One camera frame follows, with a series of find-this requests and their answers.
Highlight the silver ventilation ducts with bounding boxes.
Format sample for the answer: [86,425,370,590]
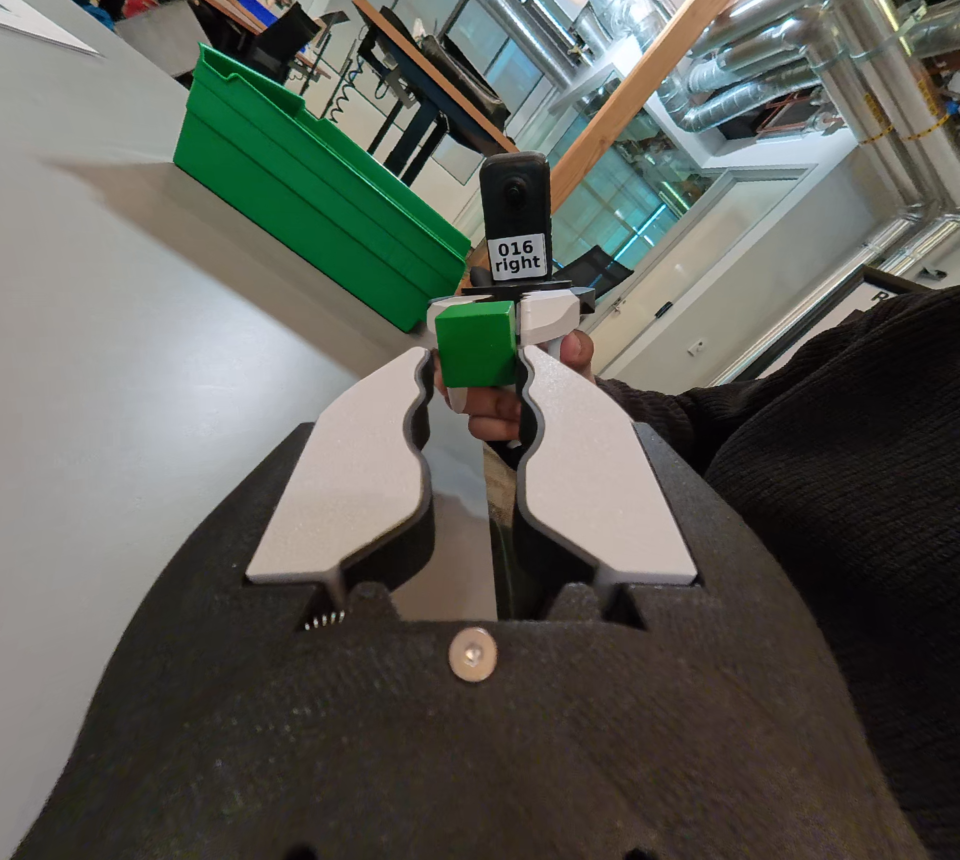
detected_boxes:
[450,0,960,246]

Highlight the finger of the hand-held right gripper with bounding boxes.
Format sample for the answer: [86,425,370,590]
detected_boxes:
[426,296,481,332]
[519,293,582,346]

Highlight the laminated paper sheet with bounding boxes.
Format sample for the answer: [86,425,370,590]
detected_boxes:
[0,0,102,59]

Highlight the person's right forearm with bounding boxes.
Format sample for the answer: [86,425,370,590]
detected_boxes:
[596,376,759,475]

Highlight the grey desk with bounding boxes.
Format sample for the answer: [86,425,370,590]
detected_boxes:
[0,0,502,839]

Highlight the black mesh office chair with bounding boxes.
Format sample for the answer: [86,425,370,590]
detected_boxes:
[553,245,635,300]

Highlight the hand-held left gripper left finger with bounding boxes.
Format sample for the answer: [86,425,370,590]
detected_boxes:
[246,346,435,614]

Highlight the small green cube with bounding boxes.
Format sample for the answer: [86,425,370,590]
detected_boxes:
[435,300,520,390]

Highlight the wooden ceiling beam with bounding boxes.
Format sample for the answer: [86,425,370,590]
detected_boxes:
[468,0,777,269]

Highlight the green plastic bin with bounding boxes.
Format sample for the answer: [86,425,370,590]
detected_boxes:
[172,41,472,334]

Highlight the white cabinet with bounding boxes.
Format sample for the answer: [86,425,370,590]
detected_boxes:
[588,163,894,392]

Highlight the person's right hand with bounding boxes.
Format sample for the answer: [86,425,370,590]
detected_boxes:
[435,329,597,445]

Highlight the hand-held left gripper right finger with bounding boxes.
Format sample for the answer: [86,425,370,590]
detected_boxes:
[516,345,705,617]

